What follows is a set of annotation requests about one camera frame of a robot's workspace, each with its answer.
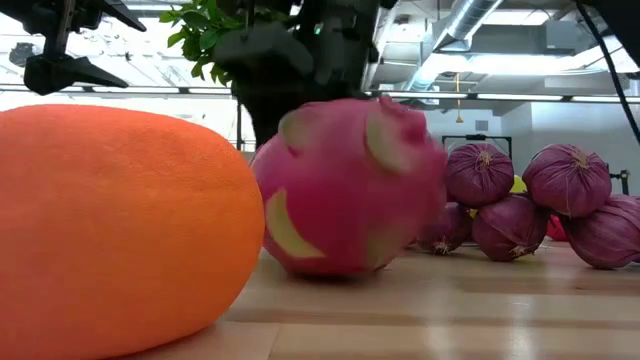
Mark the red-orange mango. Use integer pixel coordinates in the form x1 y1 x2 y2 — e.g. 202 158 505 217
545 214 569 242

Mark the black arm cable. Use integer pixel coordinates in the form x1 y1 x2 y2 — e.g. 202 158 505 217
574 0 640 146

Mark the pink dragon fruit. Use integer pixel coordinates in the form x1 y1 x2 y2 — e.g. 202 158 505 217
249 95 449 279

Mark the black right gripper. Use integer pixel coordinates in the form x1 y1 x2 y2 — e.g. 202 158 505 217
214 0 384 149

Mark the yellow hanging cord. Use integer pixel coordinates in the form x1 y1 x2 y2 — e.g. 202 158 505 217
454 72 464 124

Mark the green leafy potted plant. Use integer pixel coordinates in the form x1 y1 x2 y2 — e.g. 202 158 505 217
159 0 301 151

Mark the purple onion string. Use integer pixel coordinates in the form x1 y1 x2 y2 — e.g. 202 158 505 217
414 143 640 271

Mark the orange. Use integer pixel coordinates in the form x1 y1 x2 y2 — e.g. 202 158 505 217
0 103 266 360

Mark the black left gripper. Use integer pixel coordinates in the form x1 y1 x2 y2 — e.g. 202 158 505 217
0 0 148 96

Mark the long ceiling light strip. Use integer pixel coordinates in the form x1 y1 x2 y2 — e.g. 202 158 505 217
0 84 640 104

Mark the black gantry frame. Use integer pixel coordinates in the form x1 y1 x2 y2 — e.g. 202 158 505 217
442 133 514 159

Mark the yellow-green lemon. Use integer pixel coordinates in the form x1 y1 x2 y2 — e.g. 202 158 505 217
508 174 529 196

